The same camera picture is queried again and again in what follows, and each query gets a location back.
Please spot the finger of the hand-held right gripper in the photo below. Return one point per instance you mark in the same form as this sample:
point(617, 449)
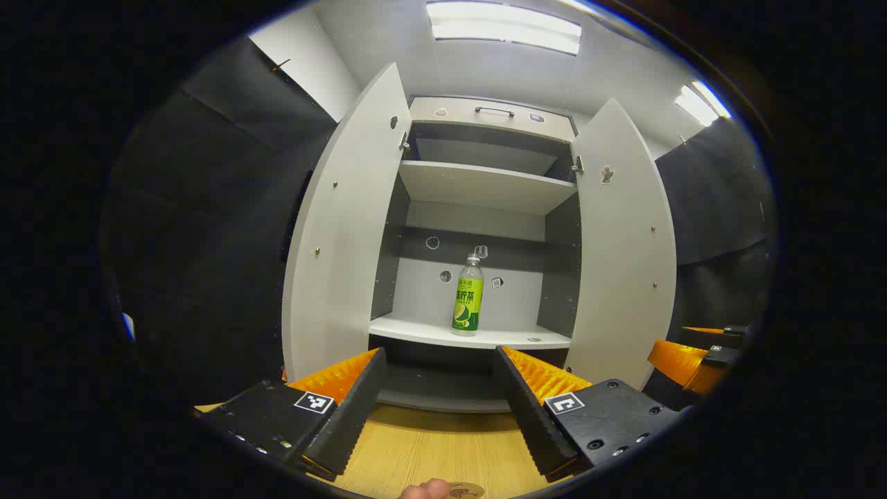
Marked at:
point(682, 364)
point(721, 336)

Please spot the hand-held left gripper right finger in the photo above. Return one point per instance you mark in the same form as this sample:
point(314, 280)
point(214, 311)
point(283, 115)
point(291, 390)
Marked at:
point(530, 416)

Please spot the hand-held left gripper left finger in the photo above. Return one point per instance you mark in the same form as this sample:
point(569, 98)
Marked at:
point(350, 416)

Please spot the round cork coaster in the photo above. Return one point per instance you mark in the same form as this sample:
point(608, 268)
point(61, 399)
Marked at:
point(468, 491)

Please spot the grey cabinet door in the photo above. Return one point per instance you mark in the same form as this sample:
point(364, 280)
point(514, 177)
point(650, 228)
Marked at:
point(346, 229)
point(624, 263)

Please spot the green label tea bottle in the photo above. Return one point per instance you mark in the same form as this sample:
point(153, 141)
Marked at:
point(468, 298)

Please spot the grey cabinet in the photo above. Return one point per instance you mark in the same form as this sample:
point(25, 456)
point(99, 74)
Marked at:
point(478, 222)

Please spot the grey cabinet shelf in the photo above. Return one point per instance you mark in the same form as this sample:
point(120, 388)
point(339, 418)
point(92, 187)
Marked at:
point(485, 186)
point(423, 327)

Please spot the black backdrop cloth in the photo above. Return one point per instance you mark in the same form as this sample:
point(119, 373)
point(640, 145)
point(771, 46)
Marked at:
point(721, 201)
point(208, 229)

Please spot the ceiling light panel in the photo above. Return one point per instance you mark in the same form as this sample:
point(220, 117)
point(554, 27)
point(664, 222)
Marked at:
point(506, 26)
point(701, 104)

